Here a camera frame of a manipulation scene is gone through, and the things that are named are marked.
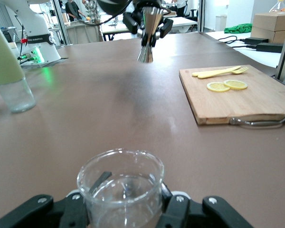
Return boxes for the person in dark shirt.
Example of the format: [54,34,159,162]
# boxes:
[65,0,82,22]

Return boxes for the lemon slice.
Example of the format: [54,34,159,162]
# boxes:
[223,79,248,91]
[206,82,231,93]

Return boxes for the white waste bin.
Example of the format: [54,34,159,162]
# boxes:
[215,14,228,31]

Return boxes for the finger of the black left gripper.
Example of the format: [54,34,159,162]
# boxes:
[151,18,174,48]
[122,11,149,47]

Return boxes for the person in plaid shirt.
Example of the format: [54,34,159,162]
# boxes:
[83,0,105,42]

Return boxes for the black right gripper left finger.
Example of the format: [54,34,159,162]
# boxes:
[0,171,112,228]

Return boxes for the clear glass beaker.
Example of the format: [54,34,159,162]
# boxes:
[76,148,165,228]

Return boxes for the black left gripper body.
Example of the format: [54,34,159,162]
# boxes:
[132,0,164,11]

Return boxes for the small cardboard box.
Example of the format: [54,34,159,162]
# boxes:
[253,11,285,32]

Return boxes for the steel jigger measuring cup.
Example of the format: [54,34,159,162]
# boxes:
[136,6,165,64]

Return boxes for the black power adapter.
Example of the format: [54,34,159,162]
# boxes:
[244,37,269,46]
[256,42,284,53]

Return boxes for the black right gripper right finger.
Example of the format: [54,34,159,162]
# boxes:
[156,182,254,228]

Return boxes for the wooden cutting board with handle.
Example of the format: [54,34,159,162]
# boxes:
[179,64,285,129]

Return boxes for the glass bottle with green sleeve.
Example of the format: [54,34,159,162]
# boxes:
[0,15,37,114]

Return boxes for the yellow plastic fork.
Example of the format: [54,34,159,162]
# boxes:
[198,66,249,79]

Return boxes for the green cloth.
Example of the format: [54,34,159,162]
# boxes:
[224,23,253,34]

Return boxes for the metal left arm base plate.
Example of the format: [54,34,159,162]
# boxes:
[20,57,69,70]

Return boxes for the large cardboard box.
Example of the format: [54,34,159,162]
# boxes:
[250,26,285,45]

